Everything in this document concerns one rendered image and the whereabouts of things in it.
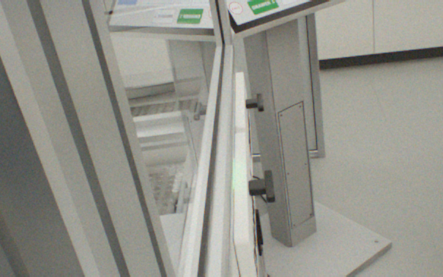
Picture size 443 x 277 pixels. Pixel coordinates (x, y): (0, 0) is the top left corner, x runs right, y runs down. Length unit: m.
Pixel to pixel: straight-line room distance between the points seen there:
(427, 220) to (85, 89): 2.00
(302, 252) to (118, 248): 1.73
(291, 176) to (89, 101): 1.60
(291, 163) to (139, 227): 1.54
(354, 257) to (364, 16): 2.19
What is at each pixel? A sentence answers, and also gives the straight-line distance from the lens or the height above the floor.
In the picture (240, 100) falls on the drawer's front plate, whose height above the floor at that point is 0.93.
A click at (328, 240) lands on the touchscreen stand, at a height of 0.04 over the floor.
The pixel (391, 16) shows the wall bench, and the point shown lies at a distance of 3.70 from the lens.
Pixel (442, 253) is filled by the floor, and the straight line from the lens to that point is 1.97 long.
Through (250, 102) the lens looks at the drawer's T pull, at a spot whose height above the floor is 0.91.
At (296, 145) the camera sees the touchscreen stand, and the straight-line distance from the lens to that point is 1.71.
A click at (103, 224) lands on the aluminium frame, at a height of 1.18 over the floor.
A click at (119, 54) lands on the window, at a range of 0.26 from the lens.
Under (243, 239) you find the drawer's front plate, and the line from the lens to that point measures 0.56.
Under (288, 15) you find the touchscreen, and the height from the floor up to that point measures 0.96.
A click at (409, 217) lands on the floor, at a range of 2.13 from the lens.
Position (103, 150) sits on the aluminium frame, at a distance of 0.17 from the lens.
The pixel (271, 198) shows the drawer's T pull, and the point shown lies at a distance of 0.65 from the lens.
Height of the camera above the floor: 1.27
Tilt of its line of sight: 26 degrees down
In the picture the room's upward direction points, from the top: 10 degrees counter-clockwise
